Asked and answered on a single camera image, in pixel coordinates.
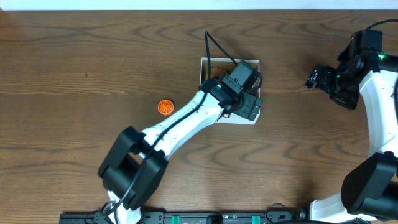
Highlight brown plush toy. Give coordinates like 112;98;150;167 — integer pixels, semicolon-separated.
210;65;231;78

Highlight orange lattice ball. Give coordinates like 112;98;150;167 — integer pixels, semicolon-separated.
157;99;174;116

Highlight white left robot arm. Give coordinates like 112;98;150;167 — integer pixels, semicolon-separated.
98;80;262;223

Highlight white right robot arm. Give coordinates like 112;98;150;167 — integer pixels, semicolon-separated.
305;51;397;223

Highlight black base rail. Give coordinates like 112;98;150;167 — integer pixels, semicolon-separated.
59;205;311;224

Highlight white cardboard box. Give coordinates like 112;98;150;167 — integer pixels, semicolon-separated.
200;57;261;125

